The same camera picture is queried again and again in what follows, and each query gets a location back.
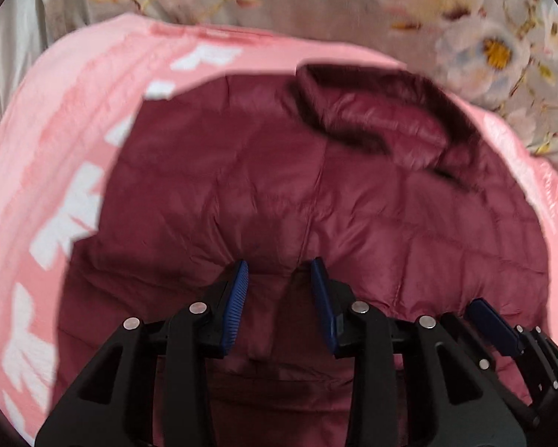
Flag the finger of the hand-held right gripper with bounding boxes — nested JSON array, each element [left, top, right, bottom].
[[466, 299, 527, 355], [441, 313, 540, 429]]

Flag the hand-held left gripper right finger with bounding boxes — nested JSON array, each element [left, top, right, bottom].
[[309, 257, 527, 447]]

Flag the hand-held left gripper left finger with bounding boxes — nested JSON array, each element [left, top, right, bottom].
[[36, 260, 250, 447]]

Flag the maroon puffer jacket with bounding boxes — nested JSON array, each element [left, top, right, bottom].
[[51, 63, 552, 447]]

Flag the pink blanket with white bows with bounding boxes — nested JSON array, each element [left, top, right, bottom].
[[0, 13, 558, 435]]

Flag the grey floral blanket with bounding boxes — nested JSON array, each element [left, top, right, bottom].
[[37, 0, 558, 178]]

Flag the white curtain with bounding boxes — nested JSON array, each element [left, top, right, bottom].
[[0, 0, 90, 168]]

